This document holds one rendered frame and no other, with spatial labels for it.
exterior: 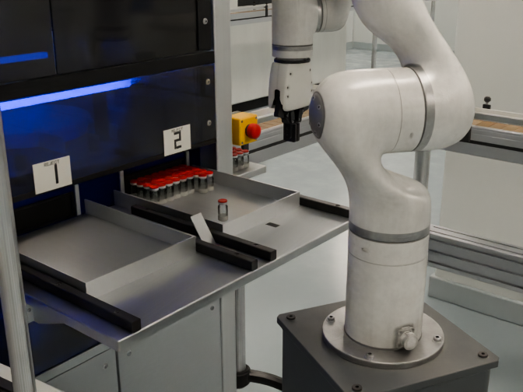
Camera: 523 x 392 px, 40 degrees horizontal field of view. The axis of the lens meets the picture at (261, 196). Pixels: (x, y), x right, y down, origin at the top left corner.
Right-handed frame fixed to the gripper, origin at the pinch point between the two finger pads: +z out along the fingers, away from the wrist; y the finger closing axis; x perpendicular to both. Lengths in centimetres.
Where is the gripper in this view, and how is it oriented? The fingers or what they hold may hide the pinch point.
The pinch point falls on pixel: (291, 131)
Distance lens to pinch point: 152.1
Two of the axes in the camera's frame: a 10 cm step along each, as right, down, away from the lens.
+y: -6.4, 2.5, -7.3
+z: 0.0, 9.5, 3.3
